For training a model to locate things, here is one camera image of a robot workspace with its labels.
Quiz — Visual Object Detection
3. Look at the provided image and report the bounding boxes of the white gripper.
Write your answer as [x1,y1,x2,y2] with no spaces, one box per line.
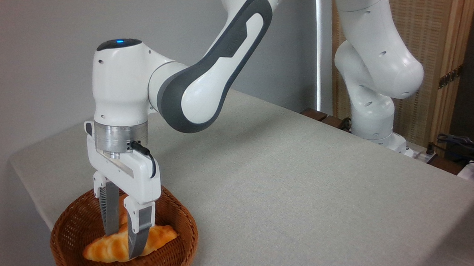
[84,118,164,262]

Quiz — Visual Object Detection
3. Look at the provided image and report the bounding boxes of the brown wicker basket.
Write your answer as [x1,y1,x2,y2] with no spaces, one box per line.
[48,183,200,266]

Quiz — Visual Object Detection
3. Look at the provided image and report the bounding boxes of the white power strip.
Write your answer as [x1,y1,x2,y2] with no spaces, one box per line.
[401,140,439,165]

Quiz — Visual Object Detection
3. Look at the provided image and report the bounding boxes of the bundle of black cables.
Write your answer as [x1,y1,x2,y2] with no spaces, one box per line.
[436,132,474,169]

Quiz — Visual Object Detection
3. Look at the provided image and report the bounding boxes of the round knotted bread roll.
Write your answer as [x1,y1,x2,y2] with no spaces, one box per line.
[118,194,129,226]

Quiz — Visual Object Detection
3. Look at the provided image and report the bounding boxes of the long braided bread loaf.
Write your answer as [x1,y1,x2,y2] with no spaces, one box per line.
[81,220,179,264]

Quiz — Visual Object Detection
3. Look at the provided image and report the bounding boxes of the brass screen hinge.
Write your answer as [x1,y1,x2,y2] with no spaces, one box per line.
[437,65,464,89]

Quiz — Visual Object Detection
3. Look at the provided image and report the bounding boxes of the wooden rattan folding screen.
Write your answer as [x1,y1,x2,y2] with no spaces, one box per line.
[328,0,474,161]

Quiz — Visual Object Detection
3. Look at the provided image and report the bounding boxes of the light grey tablecloth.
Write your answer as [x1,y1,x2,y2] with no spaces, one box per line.
[7,79,474,266]

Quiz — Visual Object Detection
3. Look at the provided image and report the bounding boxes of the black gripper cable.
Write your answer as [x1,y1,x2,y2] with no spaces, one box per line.
[127,140,157,180]

